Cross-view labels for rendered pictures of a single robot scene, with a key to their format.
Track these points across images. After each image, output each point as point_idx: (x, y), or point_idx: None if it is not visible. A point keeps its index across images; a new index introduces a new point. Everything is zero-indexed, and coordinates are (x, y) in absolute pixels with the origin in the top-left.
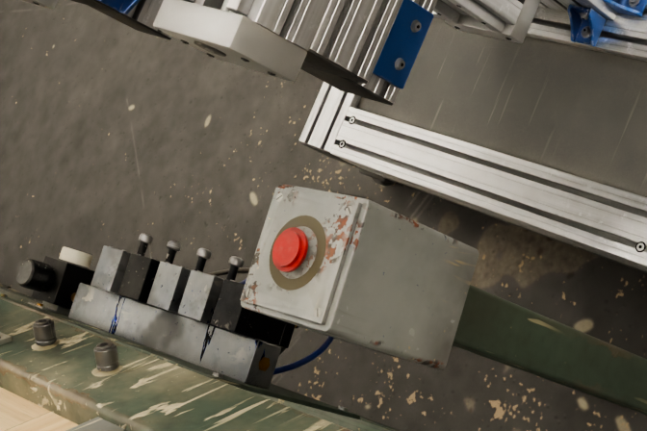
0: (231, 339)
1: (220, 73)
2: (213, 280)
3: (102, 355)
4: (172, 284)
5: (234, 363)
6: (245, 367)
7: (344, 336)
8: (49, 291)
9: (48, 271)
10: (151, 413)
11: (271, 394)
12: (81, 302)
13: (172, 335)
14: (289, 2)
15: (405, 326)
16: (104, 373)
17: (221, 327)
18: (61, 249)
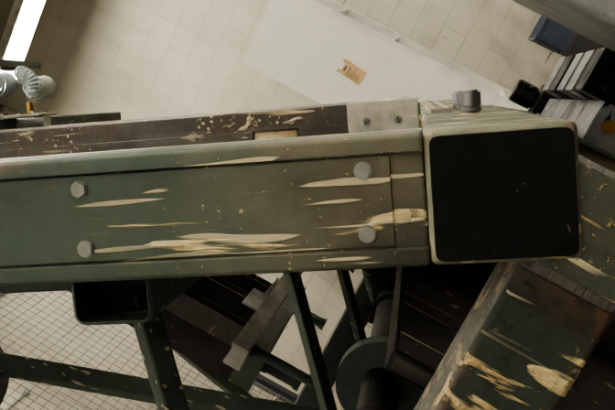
0: (591, 105)
1: None
2: (591, 53)
3: (463, 96)
4: (573, 68)
5: (584, 124)
6: (588, 125)
7: None
8: (532, 108)
9: (532, 91)
10: (445, 119)
11: (598, 149)
12: (544, 112)
13: (567, 116)
14: None
15: None
16: (463, 113)
17: (577, 89)
18: None
